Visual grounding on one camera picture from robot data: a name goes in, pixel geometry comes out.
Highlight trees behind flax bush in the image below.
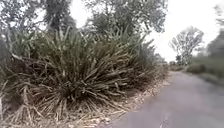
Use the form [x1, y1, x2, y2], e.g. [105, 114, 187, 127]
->
[0, 0, 169, 44]

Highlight green bushes beside path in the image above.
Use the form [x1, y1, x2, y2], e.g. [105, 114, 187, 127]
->
[184, 29, 224, 84]

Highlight dry leaf litter verge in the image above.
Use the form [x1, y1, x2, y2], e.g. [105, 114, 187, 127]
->
[0, 71, 173, 128]

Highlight bare branched tree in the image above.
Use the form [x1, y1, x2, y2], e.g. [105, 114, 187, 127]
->
[168, 25, 205, 66]

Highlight large flax bush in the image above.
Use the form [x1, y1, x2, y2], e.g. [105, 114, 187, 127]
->
[0, 26, 168, 124]

